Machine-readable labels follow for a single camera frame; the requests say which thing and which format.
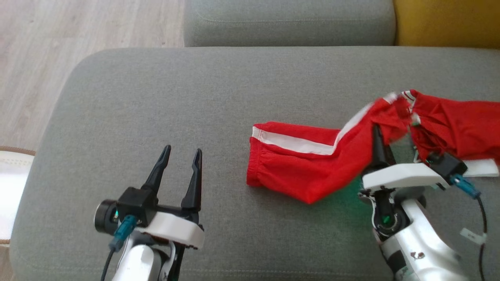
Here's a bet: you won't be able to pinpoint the white basket with brown rim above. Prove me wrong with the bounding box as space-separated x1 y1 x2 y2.
0 146 36 245

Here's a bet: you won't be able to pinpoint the grey sofa seat cushion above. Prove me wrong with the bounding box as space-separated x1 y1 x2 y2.
9 46 500 281

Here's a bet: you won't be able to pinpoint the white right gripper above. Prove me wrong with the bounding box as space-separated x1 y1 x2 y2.
359 124 450 196

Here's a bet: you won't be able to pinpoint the grey sofa back cushion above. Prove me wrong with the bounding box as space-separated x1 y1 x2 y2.
184 0 397 48

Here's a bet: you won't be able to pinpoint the black cable with teal plug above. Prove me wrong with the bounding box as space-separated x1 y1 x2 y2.
449 174 489 281
101 215 138 281

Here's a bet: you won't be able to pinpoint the red jersey with white sleeves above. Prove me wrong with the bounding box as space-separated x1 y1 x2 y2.
398 89 500 177

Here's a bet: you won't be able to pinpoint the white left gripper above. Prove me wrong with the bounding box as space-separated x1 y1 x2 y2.
135 145 205 250

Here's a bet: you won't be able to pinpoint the red shorts with white stripe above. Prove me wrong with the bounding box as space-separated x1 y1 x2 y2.
246 92 414 205

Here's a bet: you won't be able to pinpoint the white cable tag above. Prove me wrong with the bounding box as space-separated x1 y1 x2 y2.
460 228 487 245

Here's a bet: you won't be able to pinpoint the yellow sofa cushion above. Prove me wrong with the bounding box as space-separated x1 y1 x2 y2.
393 0 500 50

